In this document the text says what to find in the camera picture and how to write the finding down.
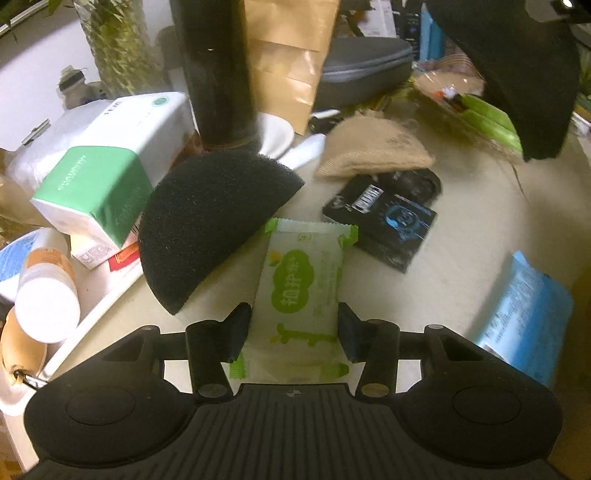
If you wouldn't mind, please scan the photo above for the green wipes packet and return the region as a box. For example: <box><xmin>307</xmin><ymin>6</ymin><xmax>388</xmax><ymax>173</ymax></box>
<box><xmin>463</xmin><ymin>93</ymin><xmax>513</xmax><ymax>125</ymax></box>
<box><xmin>475</xmin><ymin>111</ymin><xmax>523</xmax><ymax>149</ymax></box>

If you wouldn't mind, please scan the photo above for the red box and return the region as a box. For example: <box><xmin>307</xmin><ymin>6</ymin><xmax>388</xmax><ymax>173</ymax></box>
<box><xmin>108</xmin><ymin>242</ymin><xmax>142</xmax><ymax>274</ymax></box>

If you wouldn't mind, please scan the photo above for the bamboo plant in glass vase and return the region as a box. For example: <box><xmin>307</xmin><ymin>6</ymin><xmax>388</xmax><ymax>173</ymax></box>
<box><xmin>74</xmin><ymin>0</ymin><xmax>158</xmax><ymax>100</ymax></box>

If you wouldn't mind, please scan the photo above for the white tube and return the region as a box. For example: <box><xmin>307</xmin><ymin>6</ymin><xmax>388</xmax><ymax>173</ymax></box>
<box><xmin>279</xmin><ymin>134</ymin><xmax>327</xmax><ymax>171</ymax></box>

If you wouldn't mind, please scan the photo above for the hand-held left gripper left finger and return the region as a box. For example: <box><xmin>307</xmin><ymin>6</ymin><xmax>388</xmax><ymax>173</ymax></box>
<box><xmin>99</xmin><ymin>303</ymin><xmax>252</xmax><ymax>400</ymax></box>

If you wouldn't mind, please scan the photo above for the black foam half disc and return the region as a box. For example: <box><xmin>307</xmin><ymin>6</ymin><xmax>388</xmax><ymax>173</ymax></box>
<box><xmin>427</xmin><ymin>0</ymin><xmax>581</xmax><ymax>162</ymax></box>
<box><xmin>137</xmin><ymin>151</ymin><xmax>306</xmax><ymax>317</ymax></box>

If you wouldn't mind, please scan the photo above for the light blue packet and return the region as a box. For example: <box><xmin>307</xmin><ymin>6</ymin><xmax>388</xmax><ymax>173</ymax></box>
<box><xmin>475</xmin><ymin>250</ymin><xmax>574</xmax><ymax>387</ymax></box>

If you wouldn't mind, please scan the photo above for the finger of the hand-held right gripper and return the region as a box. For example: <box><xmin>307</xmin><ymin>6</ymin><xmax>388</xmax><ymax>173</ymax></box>
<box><xmin>526</xmin><ymin>0</ymin><xmax>591</xmax><ymax>24</ymax></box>

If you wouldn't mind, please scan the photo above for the white bottle orange label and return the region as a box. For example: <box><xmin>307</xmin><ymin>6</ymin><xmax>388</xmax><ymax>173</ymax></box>
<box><xmin>15</xmin><ymin>227</ymin><xmax>82</xmax><ymax>344</ymax></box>

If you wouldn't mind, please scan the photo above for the tan wooden keychain charm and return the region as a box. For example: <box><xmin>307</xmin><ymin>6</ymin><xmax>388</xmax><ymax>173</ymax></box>
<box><xmin>0</xmin><ymin>307</ymin><xmax>49</xmax><ymax>391</ymax></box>

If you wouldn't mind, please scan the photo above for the black packet blue print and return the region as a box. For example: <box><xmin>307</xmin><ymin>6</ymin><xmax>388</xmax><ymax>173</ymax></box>
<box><xmin>322</xmin><ymin>176</ymin><xmax>438</xmax><ymax>274</ymax></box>

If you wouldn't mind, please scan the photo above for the green white wipes pack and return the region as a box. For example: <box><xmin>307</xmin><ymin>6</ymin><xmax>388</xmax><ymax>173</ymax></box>
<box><xmin>229</xmin><ymin>218</ymin><xmax>360</xmax><ymax>384</ymax></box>

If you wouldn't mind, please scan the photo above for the burlap pouch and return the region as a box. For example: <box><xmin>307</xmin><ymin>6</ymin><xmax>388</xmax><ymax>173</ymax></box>
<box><xmin>314</xmin><ymin>115</ymin><xmax>435</xmax><ymax>179</ymax></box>

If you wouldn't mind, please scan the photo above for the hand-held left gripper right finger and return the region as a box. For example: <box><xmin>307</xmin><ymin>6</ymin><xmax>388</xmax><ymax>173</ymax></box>
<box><xmin>338</xmin><ymin>302</ymin><xmax>490</xmax><ymax>398</ymax></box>

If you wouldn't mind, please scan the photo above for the grey zip case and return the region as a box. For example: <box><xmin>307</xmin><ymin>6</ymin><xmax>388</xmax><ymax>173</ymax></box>
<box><xmin>313</xmin><ymin>37</ymin><xmax>415</xmax><ymax>112</ymax></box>

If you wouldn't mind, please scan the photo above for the green white tissue box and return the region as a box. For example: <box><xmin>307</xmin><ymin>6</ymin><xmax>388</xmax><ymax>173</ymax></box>
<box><xmin>31</xmin><ymin>91</ymin><xmax>195</xmax><ymax>250</ymax></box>

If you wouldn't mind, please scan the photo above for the clear plastic plate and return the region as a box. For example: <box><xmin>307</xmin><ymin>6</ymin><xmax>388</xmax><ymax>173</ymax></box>
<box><xmin>413</xmin><ymin>69</ymin><xmax>527</xmax><ymax>153</ymax></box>

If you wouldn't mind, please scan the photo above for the black thermos bottle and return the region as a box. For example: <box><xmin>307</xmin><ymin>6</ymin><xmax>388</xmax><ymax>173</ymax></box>
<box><xmin>167</xmin><ymin>0</ymin><xmax>262</xmax><ymax>151</ymax></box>

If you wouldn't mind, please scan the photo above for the brown paper bag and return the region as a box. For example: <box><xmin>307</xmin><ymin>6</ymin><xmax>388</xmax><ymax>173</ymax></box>
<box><xmin>242</xmin><ymin>0</ymin><xmax>341</xmax><ymax>138</ymax></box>

